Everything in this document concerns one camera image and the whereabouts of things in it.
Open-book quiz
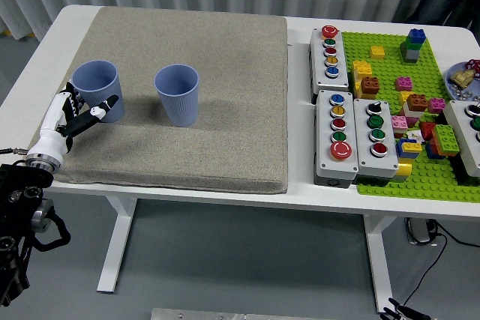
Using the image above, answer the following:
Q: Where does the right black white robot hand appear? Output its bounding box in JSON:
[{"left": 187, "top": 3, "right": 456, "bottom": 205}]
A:
[{"left": 379, "top": 297, "right": 428, "bottom": 320}]

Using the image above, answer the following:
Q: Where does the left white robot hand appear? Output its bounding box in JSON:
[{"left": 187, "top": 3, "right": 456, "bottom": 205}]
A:
[{"left": 25, "top": 80, "right": 120, "bottom": 164}]

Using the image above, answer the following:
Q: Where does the blue ribbed plastic cup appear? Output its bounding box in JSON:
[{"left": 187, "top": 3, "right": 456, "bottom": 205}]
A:
[
  {"left": 71, "top": 59, "right": 126, "bottom": 124},
  {"left": 154, "top": 64, "right": 200, "bottom": 128}
]

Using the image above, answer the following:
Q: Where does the grey power strip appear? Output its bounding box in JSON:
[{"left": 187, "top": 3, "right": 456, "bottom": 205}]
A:
[{"left": 403, "top": 217, "right": 438, "bottom": 246}]

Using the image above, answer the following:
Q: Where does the grey box with black selector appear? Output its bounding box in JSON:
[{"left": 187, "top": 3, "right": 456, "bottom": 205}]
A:
[{"left": 353, "top": 97, "right": 400, "bottom": 186}]

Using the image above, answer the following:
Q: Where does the blue toy brick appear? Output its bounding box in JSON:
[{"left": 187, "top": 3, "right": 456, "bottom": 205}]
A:
[
  {"left": 407, "top": 28, "right": 428, "bottom": 44},
  {"left": 396, "top": 137, "right": 421, "bottom": 160}
]

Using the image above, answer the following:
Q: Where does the grey-brown fabric mat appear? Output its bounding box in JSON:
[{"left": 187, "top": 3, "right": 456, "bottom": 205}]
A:
[{"left": 28, "top": 5, "right": 289, "bottom": 194}]

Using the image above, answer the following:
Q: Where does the grey five-button control box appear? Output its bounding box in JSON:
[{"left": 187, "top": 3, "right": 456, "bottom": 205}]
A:
[
  {"left": 313, "top": 89, "right": 360, "bottom": 187},
  {"left": 308, "top": 25, "right": 351, "bottom": 104}
]

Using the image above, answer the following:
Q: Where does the large green toy brick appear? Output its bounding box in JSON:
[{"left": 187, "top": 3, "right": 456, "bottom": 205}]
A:
[{"left": 431, "top": 124, "right": 461, "bottom": 155}]

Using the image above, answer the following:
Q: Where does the red toy brick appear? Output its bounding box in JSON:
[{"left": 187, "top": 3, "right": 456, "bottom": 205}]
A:
[{"left": 418, "top": 121, "right": 438, "bottom": 142}]

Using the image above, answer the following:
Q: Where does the cream button control box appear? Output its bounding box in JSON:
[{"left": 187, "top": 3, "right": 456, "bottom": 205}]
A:
[{"left": 442, "top": 99, "right": 480, "bottom": 179}]

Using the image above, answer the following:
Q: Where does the white toy brick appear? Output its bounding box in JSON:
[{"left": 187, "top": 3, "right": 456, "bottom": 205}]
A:
[{"left": 399, "top": 104, "right": 423, "bottom": 121}]

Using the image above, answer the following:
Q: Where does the brown toy brick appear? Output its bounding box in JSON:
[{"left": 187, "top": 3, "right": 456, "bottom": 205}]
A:
[
  {"left": 360, "top": 76, "right": 381, "bottom": 95},
  {"left": 406, "top": 94, "right": 428, "bottom": 112}
]

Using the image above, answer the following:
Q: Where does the white table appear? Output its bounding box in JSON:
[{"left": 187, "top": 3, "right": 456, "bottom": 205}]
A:
[{"left": 0, "top": 4, "right": 480, "bottom": 314}]

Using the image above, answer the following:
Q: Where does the pale blue dish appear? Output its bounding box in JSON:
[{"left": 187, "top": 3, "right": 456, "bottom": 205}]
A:
[{"left": 445, "top": 61, "right": 480, "bottom": 100}]

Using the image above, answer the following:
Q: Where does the brass pipe fitting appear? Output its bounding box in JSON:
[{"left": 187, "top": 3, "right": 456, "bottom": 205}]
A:
[{"left": 449, "top": 68, "right": 474, "bottom": 87}]

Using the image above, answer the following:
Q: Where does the green studded baseplate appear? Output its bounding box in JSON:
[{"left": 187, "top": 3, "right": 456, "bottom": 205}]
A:
[{"left": 340, "top": 31, "right": 480, "bottom": 204}]

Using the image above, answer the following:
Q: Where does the grey toy brick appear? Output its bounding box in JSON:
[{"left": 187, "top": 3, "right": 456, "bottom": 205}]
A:
[{"left": 399, "top": 43, "right": 420, "bottom": 64}]

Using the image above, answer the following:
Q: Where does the black power cable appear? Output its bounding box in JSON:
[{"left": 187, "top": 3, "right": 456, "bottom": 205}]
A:
[{"left": 397, "top": 218, "right": 480, "bottom": 308}]

